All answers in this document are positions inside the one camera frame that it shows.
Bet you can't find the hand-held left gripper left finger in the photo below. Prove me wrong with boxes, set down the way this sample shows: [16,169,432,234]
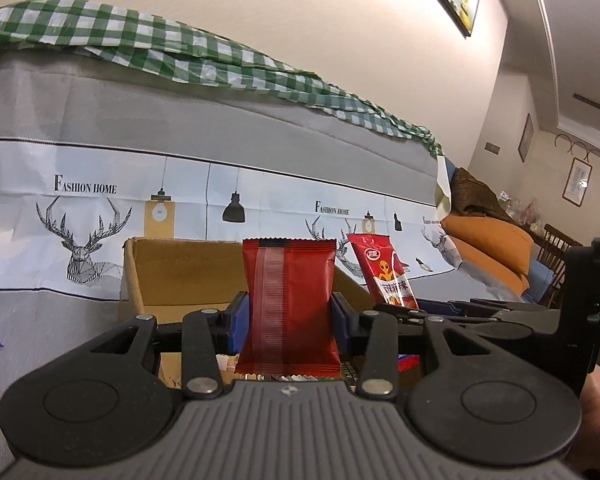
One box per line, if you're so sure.
[87,291,252,401]

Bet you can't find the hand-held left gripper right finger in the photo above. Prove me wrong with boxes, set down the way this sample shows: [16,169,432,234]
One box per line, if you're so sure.
[330,292,482,402]

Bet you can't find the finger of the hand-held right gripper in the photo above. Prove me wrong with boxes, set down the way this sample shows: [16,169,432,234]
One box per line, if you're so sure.
[419,298,537,318]
[374,303,487,326]

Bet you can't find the red snack packet with figure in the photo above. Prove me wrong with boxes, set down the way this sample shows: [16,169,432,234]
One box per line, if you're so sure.
[347,233,421,311]

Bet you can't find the dark red snack packet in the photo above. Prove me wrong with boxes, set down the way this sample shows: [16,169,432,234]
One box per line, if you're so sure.
[234,238,342,378]

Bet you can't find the brown cardboard box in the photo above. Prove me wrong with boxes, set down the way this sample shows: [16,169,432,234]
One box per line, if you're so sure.
[117,236,423,391]

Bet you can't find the blue cushion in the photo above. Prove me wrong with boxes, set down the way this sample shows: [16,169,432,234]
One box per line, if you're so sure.
[522,260,556,304]

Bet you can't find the wooden chair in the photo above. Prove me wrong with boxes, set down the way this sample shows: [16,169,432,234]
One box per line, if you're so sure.
[535,224,584,307]

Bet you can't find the orange cushion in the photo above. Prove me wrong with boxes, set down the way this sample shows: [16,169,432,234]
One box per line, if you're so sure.
[440,214,535,296]

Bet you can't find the brown blanket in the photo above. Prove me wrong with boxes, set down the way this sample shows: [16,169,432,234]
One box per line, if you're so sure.
[450,167,517,223]

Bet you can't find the white framed picture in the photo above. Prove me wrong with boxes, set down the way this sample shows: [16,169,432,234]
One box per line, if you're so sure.
[563,157,593,207]

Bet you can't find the small dark framed picture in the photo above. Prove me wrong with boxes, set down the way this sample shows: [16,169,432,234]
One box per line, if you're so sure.
[518,113,535,163]

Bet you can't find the green checked cloth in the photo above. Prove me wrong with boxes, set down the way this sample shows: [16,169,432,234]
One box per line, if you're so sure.
[0,0,443,156]

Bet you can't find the curved metal wall hooks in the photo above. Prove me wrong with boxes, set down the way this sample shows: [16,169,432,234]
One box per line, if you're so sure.
[555,135,600,161]

